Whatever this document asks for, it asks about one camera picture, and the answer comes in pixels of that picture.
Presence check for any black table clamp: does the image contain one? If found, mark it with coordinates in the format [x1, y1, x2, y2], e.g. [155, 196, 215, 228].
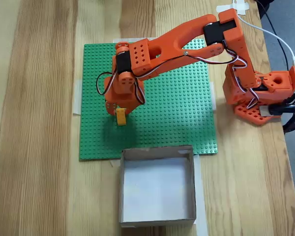
[260, 102, 295, 135]

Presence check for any open cardboard box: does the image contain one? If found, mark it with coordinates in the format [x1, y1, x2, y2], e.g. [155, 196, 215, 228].
[118, 145, 197, 228]

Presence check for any yellow lego block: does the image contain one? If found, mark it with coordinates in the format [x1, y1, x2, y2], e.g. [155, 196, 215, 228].
[115, 107, 128, 127]

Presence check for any gripper servo wire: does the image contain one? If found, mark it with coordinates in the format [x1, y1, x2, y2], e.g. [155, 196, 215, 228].
[96, 72, 117, 97]

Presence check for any green lego baseplate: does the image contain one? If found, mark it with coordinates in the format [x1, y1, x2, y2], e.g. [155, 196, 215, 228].
[78, 39, 219, 162]

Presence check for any thin black cable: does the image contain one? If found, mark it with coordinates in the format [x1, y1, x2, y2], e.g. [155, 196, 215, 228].
[255, 0, 291, 72]

